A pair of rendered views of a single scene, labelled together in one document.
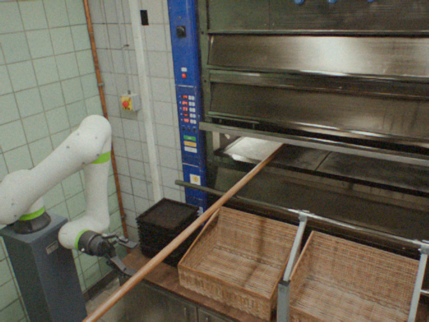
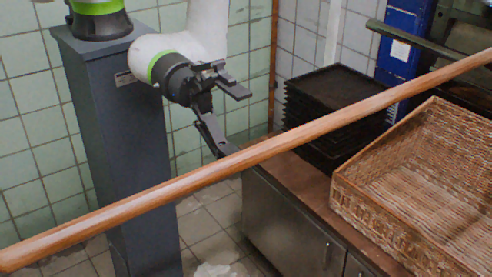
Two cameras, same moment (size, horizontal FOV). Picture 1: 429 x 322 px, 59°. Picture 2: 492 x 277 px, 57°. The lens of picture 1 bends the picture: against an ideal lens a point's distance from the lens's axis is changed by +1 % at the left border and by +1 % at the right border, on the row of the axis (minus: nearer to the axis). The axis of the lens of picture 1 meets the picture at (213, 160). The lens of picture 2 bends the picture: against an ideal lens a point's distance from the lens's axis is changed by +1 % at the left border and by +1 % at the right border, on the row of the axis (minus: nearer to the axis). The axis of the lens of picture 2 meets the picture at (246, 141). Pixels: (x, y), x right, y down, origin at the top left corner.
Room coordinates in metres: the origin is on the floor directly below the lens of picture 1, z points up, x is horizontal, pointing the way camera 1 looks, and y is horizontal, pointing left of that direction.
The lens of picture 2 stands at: (0.56, 0.06, 1.62)
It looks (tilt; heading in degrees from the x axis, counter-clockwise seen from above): 35 degrees down; 22
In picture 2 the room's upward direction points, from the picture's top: straight up
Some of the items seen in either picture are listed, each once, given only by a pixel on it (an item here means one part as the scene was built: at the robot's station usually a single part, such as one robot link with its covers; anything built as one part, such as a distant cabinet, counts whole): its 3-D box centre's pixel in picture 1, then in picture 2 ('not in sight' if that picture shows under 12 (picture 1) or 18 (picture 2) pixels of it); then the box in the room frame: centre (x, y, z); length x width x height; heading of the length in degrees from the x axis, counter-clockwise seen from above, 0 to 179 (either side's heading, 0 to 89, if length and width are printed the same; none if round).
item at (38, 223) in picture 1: (22, 215); (91, 12); (1.46, 0.85, 1.23); 0.26 x 0.15 x 0.06; 61
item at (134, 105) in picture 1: (130, 101); not in sight; (2.43, 0.52, 1.46); 0.10 x 0.07 x 0.10; 57
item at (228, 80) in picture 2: (122, 237); (224, 72); (1.17, 0.35, 1.28); 0.05 x 0.01 x 0.03; 57
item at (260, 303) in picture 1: (241, 256); (454, 192); (1.74, -0.13, 0.72); 0.56 x 0.49 x 0.28; 58
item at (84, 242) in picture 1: (92, 242); (179, 78); (1.27, 0.50, 1.20); 0.12 x 0.06 x 0.09; 147
